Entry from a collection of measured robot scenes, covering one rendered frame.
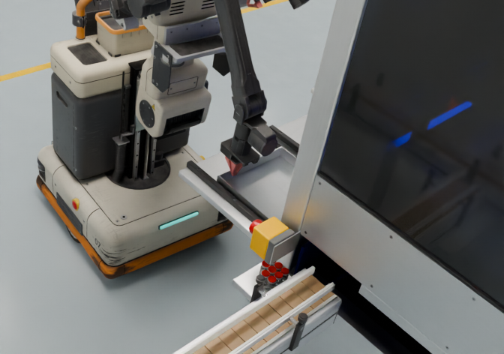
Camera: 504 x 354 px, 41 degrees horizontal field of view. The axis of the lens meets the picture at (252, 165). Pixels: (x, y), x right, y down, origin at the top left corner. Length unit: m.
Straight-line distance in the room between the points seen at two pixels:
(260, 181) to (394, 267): 0.63
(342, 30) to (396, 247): 0.46
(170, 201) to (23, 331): 0.73
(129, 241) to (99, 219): 0.15
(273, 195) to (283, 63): 2.51
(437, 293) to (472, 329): 0.10
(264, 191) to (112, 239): 0.85
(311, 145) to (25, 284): 1.62
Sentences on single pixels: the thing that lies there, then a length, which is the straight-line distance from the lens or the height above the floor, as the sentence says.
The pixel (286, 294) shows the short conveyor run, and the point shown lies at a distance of 1.63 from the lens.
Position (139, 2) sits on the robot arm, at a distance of 2.02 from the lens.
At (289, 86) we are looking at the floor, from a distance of 4.17.
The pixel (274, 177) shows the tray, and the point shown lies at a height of 0.88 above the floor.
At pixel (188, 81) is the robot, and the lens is 2.43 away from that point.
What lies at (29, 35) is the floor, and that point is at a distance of 4.41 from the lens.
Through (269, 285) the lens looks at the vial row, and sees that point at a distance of 1.67.
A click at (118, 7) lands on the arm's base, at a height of 1.18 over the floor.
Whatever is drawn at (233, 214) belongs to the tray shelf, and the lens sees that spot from 1.87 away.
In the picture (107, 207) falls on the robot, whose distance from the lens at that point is 2.73.
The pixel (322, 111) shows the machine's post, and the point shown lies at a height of 1.36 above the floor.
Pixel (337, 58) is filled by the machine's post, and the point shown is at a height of 1.49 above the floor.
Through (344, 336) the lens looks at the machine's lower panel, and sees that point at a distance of 1.73.
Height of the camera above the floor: 2.14
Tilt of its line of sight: 38 degrees down
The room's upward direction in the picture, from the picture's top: 11 degrees clockwise
